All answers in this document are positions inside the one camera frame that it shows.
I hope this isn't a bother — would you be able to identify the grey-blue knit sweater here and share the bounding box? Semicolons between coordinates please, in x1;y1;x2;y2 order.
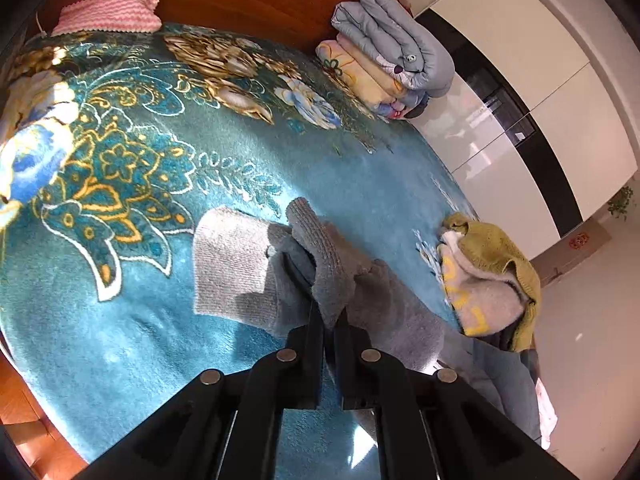
193;197;542;442

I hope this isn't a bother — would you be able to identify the dark grey garment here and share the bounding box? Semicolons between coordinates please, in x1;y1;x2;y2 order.
480;324;540;382

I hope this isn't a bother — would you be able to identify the white yellow fuzzy sweater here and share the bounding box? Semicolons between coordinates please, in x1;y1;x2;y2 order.
437;231;529;337

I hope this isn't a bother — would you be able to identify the mustard yellow knit sweater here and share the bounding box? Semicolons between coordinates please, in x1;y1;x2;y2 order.
442;212;541;352

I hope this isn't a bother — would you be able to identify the red door decoration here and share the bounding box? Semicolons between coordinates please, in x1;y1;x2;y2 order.
567;232;589;250

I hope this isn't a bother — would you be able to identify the beige room door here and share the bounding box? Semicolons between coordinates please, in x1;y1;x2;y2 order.
532;217;624;288

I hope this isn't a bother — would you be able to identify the green hanging plant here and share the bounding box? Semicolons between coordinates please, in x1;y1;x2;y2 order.
606;185;634;220

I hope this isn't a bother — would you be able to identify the white glossy wardrobe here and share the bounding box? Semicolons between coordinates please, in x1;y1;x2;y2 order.
416;0;639;258

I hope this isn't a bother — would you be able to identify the teal floral bedspread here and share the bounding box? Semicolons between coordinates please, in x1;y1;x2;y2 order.
1;24;470;460

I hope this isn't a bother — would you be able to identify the light blue folded quilt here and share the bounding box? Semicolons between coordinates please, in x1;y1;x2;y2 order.
331;0;454;98

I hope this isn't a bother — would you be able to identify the floral folded quilt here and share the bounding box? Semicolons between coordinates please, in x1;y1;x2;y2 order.
316;34;430;119

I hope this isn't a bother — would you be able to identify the pink zigzag pillow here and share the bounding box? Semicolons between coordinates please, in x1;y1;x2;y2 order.
52;0;162;36

